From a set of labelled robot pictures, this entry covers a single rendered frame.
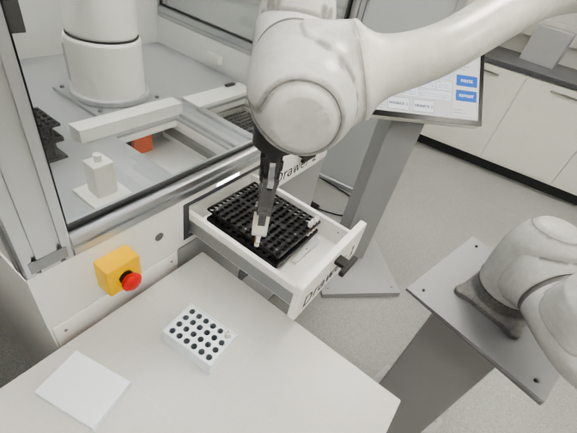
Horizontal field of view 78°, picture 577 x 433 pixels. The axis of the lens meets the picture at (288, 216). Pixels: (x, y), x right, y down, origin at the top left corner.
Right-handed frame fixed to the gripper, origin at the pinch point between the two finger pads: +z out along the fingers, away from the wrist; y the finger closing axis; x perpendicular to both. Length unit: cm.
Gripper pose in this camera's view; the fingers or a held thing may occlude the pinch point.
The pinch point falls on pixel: (261, 218)
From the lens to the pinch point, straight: 70.2
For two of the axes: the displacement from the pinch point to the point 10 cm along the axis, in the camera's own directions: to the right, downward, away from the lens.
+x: -9.8, -1.2, -1.3
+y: -0.2, -6.5, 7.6
